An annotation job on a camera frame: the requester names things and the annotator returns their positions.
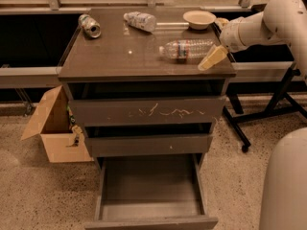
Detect white labelled plastic bottle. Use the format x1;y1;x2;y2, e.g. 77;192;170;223
123;11;156;33

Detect clear plastic water bottle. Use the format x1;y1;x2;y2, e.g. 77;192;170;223
159;39;214;59

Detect black rolling stand table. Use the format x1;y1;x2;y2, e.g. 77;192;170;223
222;0;307;154

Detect grey drawer cabinet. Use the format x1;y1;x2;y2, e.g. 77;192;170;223
59;8;236;162

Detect grey top drawer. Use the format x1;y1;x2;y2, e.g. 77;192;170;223
67;80;225;127

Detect beige paper bowl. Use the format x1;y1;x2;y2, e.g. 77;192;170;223
183;11;216;30

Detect grey drawer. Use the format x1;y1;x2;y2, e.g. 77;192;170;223
67;80;225;127
84;154;218;230
85;123;212;157

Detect grey bottom drawer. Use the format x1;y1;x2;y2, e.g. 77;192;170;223
84;154;218;230

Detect crushed soda can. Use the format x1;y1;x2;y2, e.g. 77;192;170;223
79;14;101;38

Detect grey middle drawer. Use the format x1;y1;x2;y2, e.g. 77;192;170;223
85;123;212;157

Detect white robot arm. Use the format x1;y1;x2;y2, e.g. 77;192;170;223
199;0;307;230

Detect items inside cardboard box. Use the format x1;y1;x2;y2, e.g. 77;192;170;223
66;105;83;147

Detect open cardboard box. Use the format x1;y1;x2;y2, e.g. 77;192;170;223
21;86;92;163

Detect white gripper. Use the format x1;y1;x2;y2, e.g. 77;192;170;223
198;17;247;71

